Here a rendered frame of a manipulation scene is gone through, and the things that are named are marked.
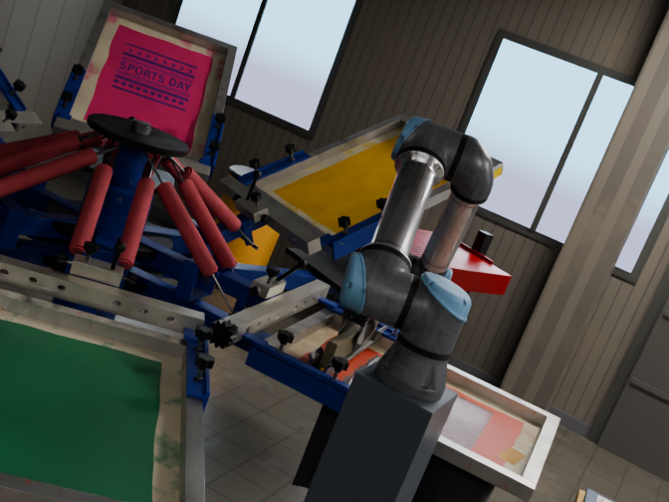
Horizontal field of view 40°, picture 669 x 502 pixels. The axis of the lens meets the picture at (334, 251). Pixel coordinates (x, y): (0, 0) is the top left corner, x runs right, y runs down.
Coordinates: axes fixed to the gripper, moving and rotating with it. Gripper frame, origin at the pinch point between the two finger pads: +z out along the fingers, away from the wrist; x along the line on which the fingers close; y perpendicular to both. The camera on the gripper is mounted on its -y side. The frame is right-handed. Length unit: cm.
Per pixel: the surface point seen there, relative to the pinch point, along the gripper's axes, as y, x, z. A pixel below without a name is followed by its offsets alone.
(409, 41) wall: -342, -114, -81
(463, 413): -5.0, 36.4, 5.5
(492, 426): -6.1, 45.0, 5.5
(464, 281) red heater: -113, 8, -5
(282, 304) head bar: 3.7, -21.8, -3.0
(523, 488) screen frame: 29, 59, 3
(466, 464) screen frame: 29, 44, 4
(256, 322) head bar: 22.7, -20.7, -1.9
